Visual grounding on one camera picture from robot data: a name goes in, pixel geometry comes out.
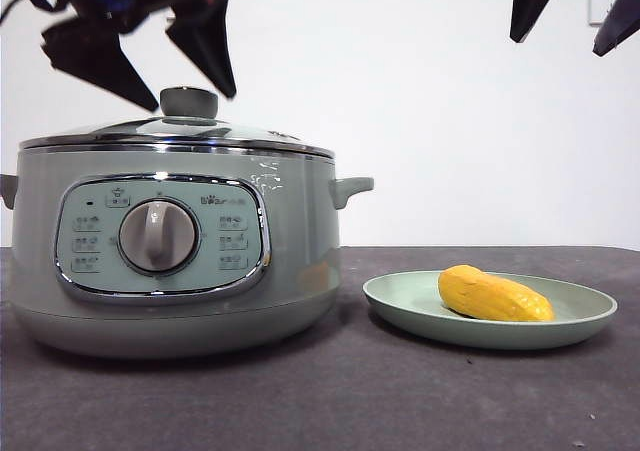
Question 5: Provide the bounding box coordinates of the glass lid with green knob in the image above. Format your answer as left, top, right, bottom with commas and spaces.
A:
20, 86, 335, 156

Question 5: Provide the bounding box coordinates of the yellow corn cob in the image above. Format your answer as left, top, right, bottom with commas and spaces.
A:
438, 264, 556, 323

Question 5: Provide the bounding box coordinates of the pale green electric steamer pot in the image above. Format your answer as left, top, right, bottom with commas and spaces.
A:
0, 140, 375, 360

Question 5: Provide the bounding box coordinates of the pale green round plate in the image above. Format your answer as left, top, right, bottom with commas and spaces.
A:
362, 269, 619, 351

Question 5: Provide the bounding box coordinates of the white wall outlet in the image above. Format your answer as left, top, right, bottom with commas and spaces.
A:
588, 0, 620, 26

